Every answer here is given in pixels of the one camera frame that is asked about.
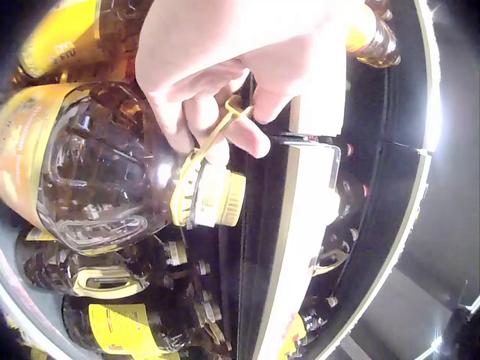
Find person's left fingers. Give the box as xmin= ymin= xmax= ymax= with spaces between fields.
xmin=157 ymin=94 xmax=271 ymax=165

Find large yellow-capped oil bottle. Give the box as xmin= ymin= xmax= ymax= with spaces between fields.
xmin=0 ymin=81 xmax=255 ymax=256

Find person's left thumb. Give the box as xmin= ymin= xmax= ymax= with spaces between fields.
xmin=253 ymin=56 xmax=338 ymax=125

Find full shop shelf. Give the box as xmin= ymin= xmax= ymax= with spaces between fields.
xmin=0 ymin=0 xmax=441 ymax=360

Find person's left hand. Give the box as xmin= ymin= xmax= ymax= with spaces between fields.
xmin=135 ymin=0 xmax=377 ymax=165

